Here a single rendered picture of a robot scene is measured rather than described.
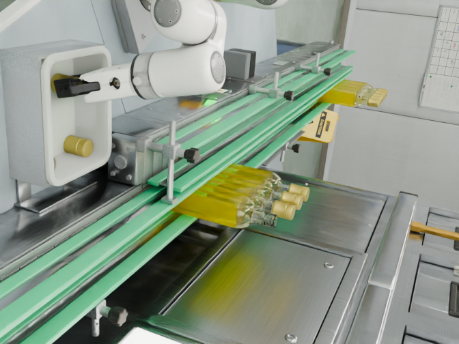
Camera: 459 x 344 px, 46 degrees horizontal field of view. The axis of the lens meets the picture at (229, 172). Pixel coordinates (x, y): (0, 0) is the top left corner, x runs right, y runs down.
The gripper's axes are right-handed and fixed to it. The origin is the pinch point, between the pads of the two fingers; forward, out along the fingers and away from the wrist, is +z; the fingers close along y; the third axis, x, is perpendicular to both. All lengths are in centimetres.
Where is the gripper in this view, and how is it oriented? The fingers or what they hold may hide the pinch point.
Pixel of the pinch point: (73, 85)
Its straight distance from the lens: 99.1
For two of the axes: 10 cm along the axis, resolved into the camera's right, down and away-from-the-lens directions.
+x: -1.6, -9.4, -2.8
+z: -9.0, 0.3, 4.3
